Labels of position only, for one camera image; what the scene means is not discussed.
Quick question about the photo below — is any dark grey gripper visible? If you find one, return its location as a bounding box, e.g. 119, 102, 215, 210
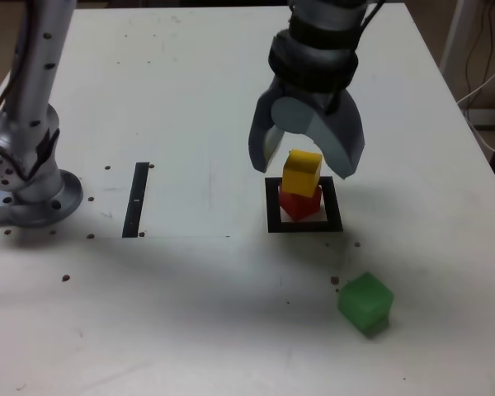
247, 76, 367, 182

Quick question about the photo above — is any yellow cube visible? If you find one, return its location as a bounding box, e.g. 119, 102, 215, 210
281, 148, 323, 196

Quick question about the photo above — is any red cube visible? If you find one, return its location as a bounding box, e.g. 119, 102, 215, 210
277, 184, 323, 223

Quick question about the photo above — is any green cube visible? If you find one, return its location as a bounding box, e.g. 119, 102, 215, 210
337, 271, 395, 335

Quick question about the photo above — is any black tape square outline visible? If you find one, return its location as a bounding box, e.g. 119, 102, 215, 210
264, 176, 344, 234

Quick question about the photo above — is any black tape strip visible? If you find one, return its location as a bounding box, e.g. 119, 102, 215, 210
121, 162, 151, 239

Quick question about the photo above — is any white cable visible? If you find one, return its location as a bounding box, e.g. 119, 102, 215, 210
456, 51, 495, 157

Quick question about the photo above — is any white metal post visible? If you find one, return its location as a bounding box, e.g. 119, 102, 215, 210
439, 0, 478, 82

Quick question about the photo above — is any thin black background cable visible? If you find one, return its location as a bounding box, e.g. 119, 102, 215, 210
476, 0, 495, 83

